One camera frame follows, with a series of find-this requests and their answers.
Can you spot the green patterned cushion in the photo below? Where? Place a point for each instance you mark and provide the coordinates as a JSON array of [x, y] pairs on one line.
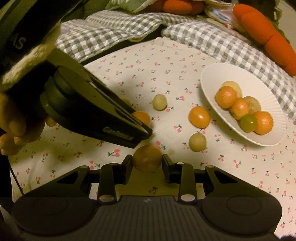
[[132, 6]]

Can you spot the orange carrot plush large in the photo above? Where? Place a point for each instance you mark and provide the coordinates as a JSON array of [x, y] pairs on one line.
[[264, 32]]

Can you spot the yellow fruit behind in plate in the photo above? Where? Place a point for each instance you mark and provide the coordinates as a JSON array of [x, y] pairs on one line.
[[253, 104]]

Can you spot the orange fruit in plate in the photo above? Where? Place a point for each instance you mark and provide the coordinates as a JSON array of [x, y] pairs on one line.
[[239, 109]]

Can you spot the grey gingham pillow right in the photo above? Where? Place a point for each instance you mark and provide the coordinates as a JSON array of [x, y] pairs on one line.
[[229, 49]]

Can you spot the orange plush under cushion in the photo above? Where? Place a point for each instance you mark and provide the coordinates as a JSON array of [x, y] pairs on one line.
[[177, 7]]

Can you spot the orange fruit plate right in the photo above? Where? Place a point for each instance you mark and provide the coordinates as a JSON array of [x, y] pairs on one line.
[[264, 122]]

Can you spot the green fruit bottom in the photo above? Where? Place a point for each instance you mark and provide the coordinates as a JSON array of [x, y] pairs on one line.
[[248, 123]]

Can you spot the stack of papers and bags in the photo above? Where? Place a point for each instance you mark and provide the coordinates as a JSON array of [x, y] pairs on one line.
[[220, 14]]

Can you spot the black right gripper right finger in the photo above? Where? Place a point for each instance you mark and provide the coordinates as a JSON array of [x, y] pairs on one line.
[[182, 174]]

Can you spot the pale yellow fruit on sheet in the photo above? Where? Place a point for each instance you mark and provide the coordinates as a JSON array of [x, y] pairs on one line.
[[159, 102]]

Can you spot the orange tomato on sheet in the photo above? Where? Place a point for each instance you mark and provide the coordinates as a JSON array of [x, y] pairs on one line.
[[199, 117]]

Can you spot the yellow fruit by right finger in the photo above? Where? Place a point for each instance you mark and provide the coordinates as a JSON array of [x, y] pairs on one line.
[[197, 142]]

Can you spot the cherry print bed sheet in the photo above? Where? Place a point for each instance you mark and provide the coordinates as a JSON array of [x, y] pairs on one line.
[[138, 74]]

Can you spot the person's left hand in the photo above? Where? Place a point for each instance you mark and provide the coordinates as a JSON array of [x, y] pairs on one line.
[[21, 123]]

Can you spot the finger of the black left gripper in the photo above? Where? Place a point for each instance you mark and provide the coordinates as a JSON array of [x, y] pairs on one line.
[[122, 120]]

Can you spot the grey gingham pillow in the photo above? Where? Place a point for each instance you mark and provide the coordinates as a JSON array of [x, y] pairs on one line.
[[84, 39], [229, 49]]

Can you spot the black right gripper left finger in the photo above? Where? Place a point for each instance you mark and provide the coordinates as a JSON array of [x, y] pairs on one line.
[[111, 175]]

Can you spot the white ribbed plate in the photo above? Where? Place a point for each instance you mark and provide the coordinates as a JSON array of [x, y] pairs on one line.
[[216, 74]]

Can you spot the grey gingham pillow left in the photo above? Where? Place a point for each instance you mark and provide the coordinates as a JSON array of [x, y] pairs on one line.
[[84, 39]]

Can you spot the orange fruit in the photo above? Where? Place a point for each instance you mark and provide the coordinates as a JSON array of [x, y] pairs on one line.
[[147, 159], [239, 109], [225, 97], [143, 117]]

